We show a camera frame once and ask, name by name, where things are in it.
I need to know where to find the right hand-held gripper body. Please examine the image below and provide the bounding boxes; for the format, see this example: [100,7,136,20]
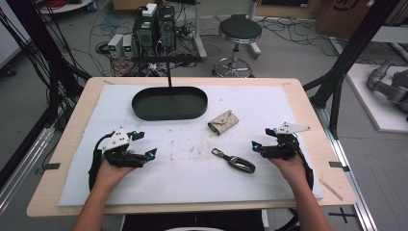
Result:
[260,121,312,161]

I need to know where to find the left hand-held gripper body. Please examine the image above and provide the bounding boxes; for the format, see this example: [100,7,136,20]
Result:
[96,127,145,168]

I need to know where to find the person's right hand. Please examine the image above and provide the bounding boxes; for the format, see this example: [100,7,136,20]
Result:
[267,153,309,191]

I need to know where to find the person's left hand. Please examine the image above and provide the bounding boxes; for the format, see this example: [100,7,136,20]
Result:
[94,158,138,193]

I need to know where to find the black car key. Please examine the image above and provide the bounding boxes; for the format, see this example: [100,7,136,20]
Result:
[211,147,257,174]

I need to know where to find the wooden table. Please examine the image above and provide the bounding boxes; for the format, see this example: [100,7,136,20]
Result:
[26,76,358,218]

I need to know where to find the beige key pouch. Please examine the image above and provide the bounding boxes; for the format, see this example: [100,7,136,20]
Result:
[207,110,241,137]

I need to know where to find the black oval tray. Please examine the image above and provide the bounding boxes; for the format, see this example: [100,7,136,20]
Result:
[131,86,209,122]

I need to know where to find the white foam mat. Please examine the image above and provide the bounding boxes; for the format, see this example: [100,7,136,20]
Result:
[57,84,324,207]

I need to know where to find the black tape strip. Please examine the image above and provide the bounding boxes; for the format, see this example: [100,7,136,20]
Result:
[328,161,351,173]
[35,162,62,176]

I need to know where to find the thin wooden stick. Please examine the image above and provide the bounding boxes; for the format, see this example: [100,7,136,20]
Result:
[319,178,344,202]

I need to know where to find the person's dark clothing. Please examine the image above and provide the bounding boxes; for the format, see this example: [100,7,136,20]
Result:
[121,210,268,231]

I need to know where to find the black T-shaped stand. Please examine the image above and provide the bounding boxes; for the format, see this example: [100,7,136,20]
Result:
[130,56,204,90]

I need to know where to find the grey power supply box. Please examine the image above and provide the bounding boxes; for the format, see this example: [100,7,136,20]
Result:
[121,34,135,59]
[107,33,125,58]

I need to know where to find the black cross tape mark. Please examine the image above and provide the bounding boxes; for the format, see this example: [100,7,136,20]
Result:
[328,206,357,224]

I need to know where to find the white floor board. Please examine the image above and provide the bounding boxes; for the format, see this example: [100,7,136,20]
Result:
[345,63,408,134]

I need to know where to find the black computer tower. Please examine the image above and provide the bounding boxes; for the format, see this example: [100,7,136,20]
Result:
[157,4,177,55]
[132,13,159,60]

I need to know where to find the black round stool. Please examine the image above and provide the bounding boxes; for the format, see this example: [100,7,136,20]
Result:
[214,13,263,79]

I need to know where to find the white metal desk leg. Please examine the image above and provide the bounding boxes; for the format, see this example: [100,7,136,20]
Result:
[191,0,209,60]

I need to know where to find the white power adapter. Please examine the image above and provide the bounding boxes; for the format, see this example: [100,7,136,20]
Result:
[141,3,159,18]

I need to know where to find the cardboard box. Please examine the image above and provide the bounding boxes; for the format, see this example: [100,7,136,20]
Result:
[316,0,386,40]

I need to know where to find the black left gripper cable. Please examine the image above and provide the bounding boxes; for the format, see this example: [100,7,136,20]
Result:
[88,132,115,192]

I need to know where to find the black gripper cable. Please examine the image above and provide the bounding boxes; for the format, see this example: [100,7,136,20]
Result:
[290,138,316,192]
[88,132,115,192]

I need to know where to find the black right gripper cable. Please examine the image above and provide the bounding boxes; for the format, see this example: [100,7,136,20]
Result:
[290,138,316,192]

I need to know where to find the aluminium rail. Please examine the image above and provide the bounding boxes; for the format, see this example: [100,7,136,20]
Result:
[314,105,380,231]
[0,124,56,214]

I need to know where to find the black floor cables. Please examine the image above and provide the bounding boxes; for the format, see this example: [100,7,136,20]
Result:
[258,16,341,57]

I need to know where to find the black frame post with cables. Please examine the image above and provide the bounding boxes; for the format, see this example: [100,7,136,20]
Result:
[0,0,93,129]

